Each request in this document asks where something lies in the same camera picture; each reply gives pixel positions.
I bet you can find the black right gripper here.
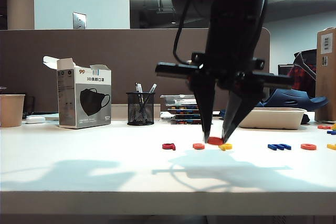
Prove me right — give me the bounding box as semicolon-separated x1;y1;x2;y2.
154;22;293;143

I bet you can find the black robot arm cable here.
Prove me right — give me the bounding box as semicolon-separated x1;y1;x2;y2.
172;0;203;65

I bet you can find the brown desk partition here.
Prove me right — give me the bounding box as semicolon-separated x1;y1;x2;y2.
0;27;271;113

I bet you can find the beige pulp tray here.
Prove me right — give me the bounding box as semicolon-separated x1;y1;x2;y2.
238;107;308;130

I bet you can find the grey face mask box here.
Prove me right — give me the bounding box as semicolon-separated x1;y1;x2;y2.
43;56;112;130

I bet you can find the red plaid jacket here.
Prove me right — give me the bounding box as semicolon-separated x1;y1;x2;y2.
287;49;318;98

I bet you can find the blue letter m magnet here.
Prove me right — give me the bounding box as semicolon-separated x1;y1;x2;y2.
267;143;292;152

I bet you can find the orange letter c magnet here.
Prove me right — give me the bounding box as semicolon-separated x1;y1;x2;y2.
207;136;224;146

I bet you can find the black computer monitor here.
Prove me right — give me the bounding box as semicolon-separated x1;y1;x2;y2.
277;64;294;78

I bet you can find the black mesh pen holder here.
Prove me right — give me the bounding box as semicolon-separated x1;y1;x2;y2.
126;92;155;126

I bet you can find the silver capped black pen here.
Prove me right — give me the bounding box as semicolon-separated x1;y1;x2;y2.
143;83;158;105
135;82;145;112

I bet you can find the brown cardboard box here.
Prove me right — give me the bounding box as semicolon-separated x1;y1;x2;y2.
314;27;336;122

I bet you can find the clear plastic case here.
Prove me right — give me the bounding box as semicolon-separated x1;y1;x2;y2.
160;93;198;107

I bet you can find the metal wall switch plate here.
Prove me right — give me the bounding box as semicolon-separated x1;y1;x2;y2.
72;12;88;30

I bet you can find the brown paper cup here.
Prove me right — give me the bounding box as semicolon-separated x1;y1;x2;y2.
0;94;26;128

